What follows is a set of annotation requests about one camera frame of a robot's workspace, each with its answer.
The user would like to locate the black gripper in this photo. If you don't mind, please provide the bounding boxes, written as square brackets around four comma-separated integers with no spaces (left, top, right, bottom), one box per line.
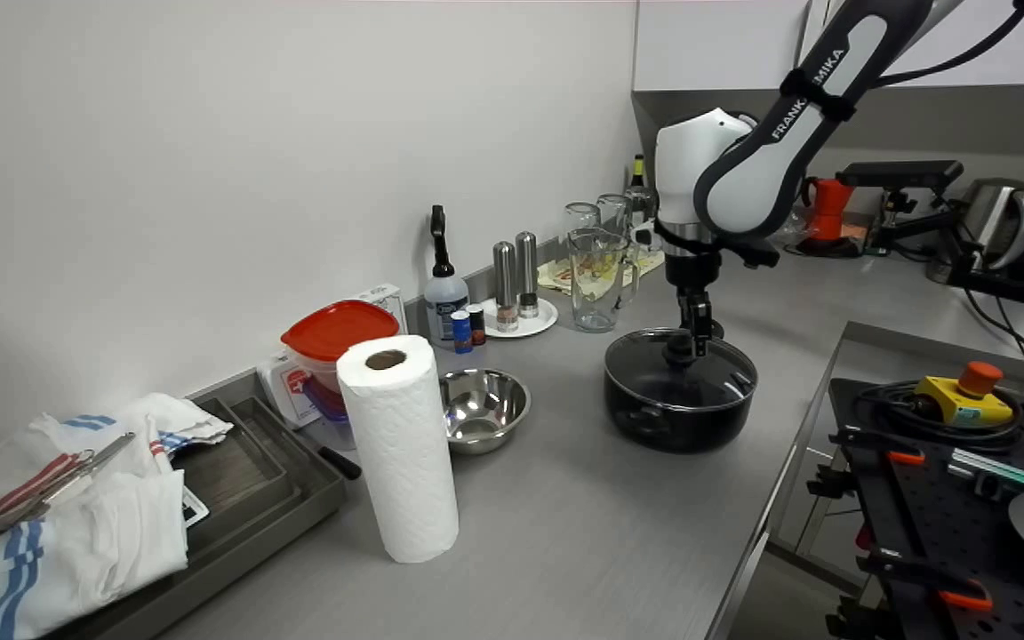
[661,230,778,343]

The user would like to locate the glass pot lid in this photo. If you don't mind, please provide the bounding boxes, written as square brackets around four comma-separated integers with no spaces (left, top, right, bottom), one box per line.
[604,330,759,407]

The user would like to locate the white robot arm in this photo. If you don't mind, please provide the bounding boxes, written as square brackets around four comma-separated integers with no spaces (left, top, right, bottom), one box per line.
[653,0,1024,345]

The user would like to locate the rear drinking glass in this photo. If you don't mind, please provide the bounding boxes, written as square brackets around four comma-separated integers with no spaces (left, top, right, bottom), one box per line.
[562,192,630,247]

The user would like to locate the black cooking pot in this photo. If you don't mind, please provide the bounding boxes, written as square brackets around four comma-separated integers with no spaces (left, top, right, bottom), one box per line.
[604,330,759,451]

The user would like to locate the white round plate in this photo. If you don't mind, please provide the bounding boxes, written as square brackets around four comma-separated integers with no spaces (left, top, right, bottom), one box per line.
[482,300,557,343]

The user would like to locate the right steel pepper mill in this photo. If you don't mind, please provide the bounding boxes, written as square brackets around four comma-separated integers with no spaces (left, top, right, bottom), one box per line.
[516,230,539,318]

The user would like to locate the steel pepper mill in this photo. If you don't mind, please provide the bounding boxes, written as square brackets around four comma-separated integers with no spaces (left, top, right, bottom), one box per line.
[516,230,539,318]
[493,241,518,329]

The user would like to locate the left steel pepper mill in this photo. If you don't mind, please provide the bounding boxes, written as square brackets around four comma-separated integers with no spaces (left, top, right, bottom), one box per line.
[493,241,518,329]

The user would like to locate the black coffee machine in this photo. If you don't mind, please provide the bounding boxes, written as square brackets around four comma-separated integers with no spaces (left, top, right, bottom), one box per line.
[840,159,965,252]

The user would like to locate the small blue spice jar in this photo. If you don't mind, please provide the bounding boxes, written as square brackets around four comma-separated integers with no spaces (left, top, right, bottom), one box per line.
[453,309,475,352]

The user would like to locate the black top soap bottle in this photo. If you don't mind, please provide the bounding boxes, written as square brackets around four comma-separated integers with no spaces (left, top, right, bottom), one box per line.
[425,202,470,345]

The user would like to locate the small steel bowl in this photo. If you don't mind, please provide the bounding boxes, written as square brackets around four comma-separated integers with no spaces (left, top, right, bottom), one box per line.
[443,369,529,454]

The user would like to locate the yellow emergency stop button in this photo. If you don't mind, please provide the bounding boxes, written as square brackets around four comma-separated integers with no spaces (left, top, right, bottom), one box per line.
[914,361,1015,432]

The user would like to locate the white paper towel roll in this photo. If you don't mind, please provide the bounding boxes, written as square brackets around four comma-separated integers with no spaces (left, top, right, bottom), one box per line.
[337,333,460,566]

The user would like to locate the black equipment cart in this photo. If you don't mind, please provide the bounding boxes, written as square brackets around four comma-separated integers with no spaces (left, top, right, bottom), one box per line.
[811,376,1024,640]

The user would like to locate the red lidded plastic container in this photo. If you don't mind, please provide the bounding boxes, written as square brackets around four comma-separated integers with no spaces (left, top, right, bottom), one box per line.
[272,300,400,426]

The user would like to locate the grey metal tray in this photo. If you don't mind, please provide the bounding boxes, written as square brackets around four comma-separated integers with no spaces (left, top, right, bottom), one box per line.
[47,373,345,640]

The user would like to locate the white blue striped towel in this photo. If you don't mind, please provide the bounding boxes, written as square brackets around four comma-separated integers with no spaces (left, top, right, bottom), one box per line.
[0,395,230,640]

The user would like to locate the red handled tongs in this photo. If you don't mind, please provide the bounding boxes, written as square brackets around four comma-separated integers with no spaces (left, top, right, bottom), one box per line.
[0,433,133,533]

